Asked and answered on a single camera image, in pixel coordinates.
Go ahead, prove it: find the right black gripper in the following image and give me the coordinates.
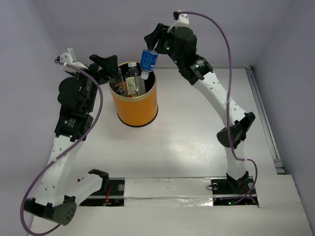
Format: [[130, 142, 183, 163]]
[[144, 23, 183, 66]]

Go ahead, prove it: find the blue label bottle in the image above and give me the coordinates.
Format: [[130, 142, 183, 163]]
[[140, 49, 158, 80]]

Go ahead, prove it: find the clear unlabelled bottle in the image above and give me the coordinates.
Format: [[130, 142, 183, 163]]
[[110, 68, 126, 96]]

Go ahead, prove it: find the apple juice label bottle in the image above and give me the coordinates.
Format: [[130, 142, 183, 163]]
[[125, 62, 146, 97]]

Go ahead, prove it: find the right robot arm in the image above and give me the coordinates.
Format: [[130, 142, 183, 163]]
[[144, 23, 255, 193]]

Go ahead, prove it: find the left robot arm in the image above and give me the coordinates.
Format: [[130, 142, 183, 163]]
[[22, 53, 119, 226]]

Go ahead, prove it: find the orange cylindrical bin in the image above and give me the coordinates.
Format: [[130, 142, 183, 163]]
[[109, 62, 158, 127]]

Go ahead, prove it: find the silver foil tape strip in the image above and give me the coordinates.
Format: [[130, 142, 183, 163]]
[[124, 177, 213, 207]]

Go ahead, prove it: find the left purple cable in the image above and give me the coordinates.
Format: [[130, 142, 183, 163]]
[[20, 60, 103, 236]]

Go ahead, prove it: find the purple cable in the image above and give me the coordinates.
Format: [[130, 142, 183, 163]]
[[178, 10, 258, 206], [20, 60, 103, 236]]

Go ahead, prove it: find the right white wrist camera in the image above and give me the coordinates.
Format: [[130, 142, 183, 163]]
[[167, 11, 189, 33]]

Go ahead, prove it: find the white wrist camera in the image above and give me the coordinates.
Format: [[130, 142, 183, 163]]
[[167, 11, 189, 33], [56, 48, 89, 73]]

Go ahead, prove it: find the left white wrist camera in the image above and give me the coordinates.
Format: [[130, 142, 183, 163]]
[[56, 48, 89, 73]]

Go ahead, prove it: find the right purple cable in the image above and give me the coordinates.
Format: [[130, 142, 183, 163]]
[[178, 10, 258, 206]]

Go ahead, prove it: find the aluminium rail at right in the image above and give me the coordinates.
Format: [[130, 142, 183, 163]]
[[245, 66, 286, 175]]

